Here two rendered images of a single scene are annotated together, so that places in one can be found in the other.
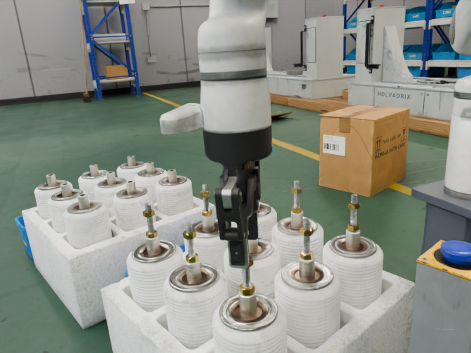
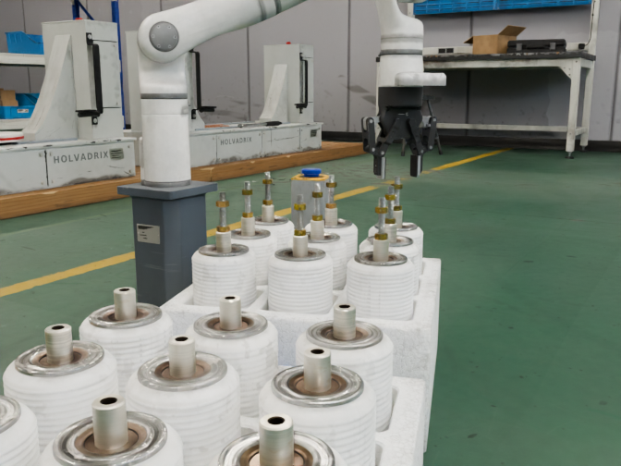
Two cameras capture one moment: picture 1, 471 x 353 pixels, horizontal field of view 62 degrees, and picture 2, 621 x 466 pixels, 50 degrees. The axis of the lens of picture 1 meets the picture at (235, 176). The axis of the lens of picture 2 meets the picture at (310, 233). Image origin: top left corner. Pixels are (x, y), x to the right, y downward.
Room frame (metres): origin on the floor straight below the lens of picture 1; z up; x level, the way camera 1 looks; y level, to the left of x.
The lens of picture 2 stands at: (1.24, 0.82, 0.49)
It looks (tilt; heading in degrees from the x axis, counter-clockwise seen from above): 12 degrees down; 233
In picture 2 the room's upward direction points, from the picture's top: straight up
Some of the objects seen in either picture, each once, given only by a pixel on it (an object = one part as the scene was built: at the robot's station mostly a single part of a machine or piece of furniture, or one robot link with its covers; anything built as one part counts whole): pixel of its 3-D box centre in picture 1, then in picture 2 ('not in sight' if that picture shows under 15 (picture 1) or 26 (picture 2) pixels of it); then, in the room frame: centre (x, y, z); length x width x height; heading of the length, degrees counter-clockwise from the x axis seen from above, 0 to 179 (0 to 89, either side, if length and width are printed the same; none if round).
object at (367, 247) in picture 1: (352, 246); (268, 221); (0.58, -0.19, 0.25); 0.08 x 0.08 x 0.01
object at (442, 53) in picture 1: (455, 50); not in sight; (5.57, -3.12, 0.36); 0.50 x 0.38 x 0.21; 113
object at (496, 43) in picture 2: not in sight; (493, 42); (-3.34, -2.77, 0.87); 0.40 x 0.30 x 0.23; 98
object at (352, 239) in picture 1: (352, 239); (268, 214); (0.58, -0.19, 0.26); 0.02 x 0.02 x 0.03
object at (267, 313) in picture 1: (248, 311); (395, 226); (0.43, -0.01, 0.25); 0.08 x 0.08 x 0.01
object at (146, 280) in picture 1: (160, 296); (379, 320); (0.60, 0.15, 0.16); 0.10 x 0.10 x 0.18
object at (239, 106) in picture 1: (218, 98); (407, 67); (0.43, 0.01, 0.52); 0.11 x 0.09 x 0.06; 77
